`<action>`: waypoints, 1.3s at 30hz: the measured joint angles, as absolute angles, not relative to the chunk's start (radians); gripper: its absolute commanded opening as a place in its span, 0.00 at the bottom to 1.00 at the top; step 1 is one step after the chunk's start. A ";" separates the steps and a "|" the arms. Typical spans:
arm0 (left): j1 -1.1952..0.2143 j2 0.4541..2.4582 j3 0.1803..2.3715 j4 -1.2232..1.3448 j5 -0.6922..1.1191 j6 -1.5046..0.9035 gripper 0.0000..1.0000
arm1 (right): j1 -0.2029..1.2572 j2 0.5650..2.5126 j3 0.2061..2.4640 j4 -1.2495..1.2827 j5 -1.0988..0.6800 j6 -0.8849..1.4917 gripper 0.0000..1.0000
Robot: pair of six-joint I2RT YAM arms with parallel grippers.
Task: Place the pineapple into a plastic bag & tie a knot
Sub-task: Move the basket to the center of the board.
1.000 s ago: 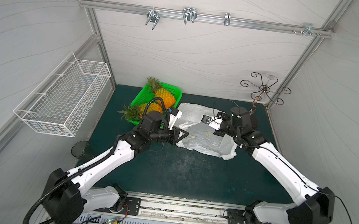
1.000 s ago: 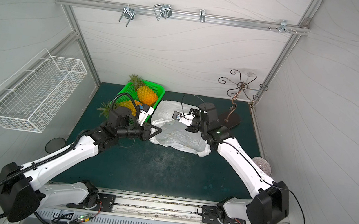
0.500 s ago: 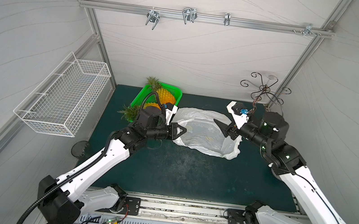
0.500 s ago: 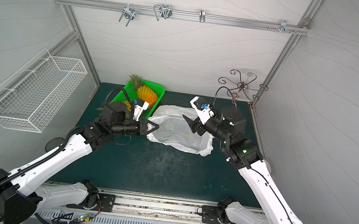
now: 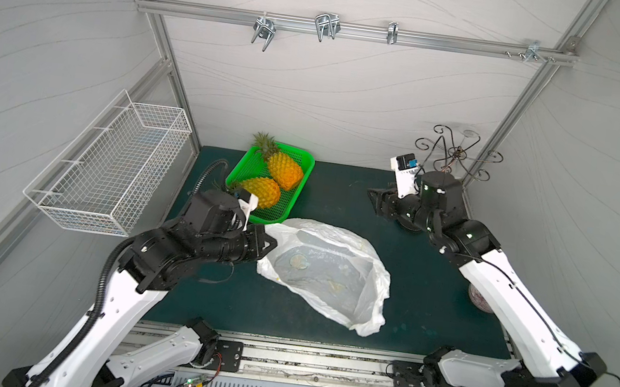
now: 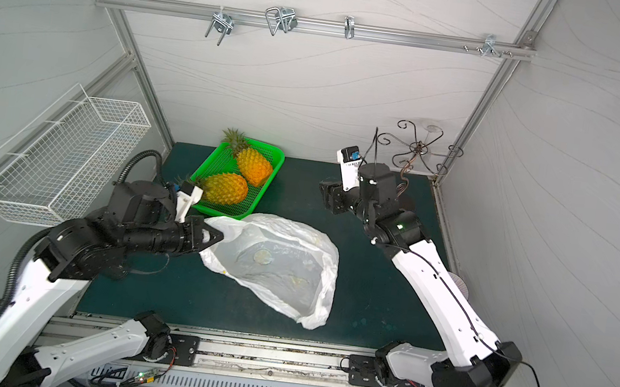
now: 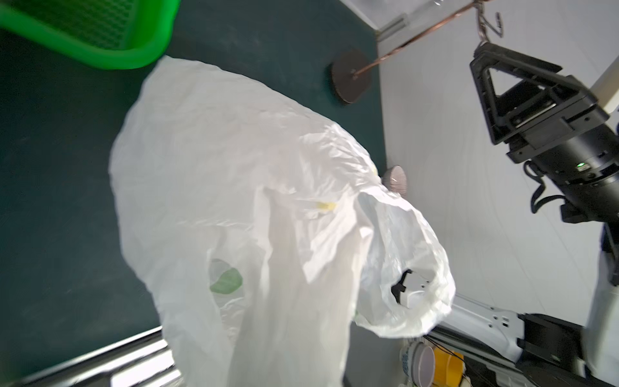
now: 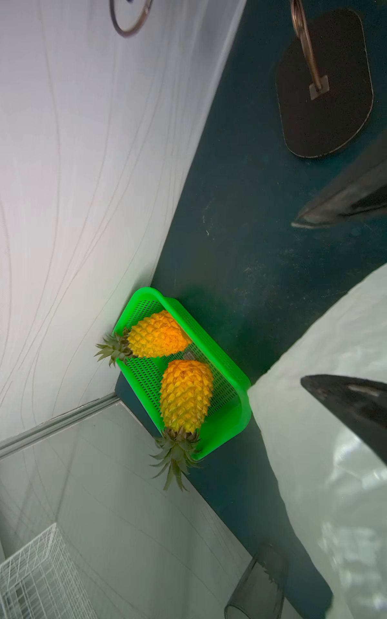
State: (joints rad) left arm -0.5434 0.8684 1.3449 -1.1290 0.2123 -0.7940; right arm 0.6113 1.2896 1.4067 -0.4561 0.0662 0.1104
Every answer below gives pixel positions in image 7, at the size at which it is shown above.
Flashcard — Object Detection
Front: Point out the dark green table mat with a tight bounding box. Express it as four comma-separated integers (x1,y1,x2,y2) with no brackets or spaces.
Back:
1,1,386,385

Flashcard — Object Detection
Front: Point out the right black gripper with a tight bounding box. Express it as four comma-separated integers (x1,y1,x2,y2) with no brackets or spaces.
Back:
470,43,618,223

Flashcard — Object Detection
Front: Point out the green plastic basket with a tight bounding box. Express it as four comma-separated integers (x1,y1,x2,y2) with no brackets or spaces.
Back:
1,0,181,70

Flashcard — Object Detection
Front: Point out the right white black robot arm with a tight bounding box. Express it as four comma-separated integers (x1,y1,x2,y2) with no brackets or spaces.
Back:
441,43,618,386

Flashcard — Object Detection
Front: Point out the bronze ornate hook stand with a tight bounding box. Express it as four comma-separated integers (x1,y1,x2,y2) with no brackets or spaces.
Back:
329,1,505,105

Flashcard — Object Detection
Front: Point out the white plastic bag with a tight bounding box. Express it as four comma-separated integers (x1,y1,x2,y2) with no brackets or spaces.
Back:
109,56,456,386

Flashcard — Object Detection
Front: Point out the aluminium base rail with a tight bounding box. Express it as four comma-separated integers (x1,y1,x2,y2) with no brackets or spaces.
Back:
12,327,185,386

